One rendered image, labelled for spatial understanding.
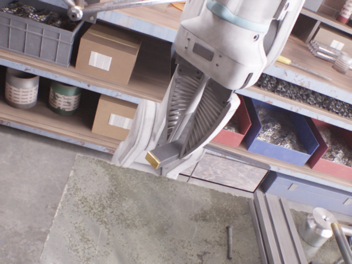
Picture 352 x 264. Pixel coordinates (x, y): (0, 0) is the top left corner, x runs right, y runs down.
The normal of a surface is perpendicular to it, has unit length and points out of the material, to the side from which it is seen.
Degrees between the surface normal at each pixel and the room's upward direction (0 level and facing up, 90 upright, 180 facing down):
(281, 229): 0
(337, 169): 90
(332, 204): 90
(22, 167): 0
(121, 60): 90
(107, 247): 0
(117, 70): 90
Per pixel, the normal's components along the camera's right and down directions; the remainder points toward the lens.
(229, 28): -0.30, 0.48
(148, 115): 0.31, -0.33
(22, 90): 0.34, 0.65
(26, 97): 0.56, 0.63
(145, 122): 0.24, -0.06
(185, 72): -0.66, 0.26
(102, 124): -0.01, 0.59
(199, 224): 0.32, -0.75
